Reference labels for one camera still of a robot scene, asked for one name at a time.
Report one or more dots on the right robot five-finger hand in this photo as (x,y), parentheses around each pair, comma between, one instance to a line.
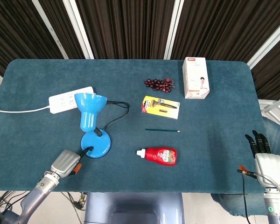
(269,168)

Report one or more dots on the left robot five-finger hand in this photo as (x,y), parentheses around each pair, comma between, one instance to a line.
(65,163)

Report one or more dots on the blue desk lamp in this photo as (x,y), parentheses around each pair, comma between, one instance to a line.
(91,116)

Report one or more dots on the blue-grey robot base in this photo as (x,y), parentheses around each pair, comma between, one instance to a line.
(134,207)

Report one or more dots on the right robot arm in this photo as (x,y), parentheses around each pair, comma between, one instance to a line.
(276,205)

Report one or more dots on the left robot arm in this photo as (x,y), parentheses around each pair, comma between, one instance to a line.
(32,198)

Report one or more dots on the white power strip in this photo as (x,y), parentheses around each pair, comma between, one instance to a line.
(67,101)

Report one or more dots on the blue table mat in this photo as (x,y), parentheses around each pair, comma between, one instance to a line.
(135,172)

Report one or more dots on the red ketchup squeeze bottle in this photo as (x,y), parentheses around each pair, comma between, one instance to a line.
(163,156)

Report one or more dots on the green pencil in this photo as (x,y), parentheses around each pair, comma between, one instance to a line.
(162,130)

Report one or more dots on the razor in yellow blister pack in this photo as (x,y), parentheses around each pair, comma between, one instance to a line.
(161,107)

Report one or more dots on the white carton box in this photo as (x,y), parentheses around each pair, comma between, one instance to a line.
(196,79)

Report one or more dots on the dark red grape bunch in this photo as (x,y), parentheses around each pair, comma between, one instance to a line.
(159,84)

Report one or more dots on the dark brown pleated curtain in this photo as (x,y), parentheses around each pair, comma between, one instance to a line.
(130,28)

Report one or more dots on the white aluminium frame rack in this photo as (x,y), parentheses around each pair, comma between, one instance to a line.
(274,109)

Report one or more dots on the white aluminium frame bar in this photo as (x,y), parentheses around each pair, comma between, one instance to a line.
(173,29)
(268,39)
(78,29)
(50,29)

